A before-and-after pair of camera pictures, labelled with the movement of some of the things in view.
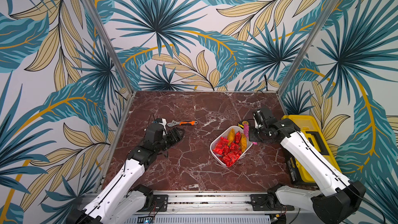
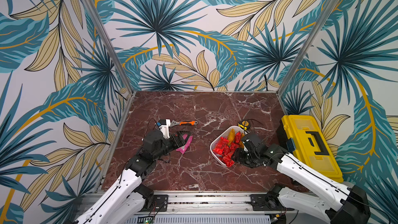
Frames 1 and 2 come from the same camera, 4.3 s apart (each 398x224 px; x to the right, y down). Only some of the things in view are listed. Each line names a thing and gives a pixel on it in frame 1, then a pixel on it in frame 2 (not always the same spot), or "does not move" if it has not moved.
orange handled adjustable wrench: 172,123 does not move
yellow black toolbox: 310,128 does not move
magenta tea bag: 246,133 to 183,149
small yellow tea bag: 231,137 does not move
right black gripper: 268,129 to 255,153
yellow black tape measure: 242,125 does not move
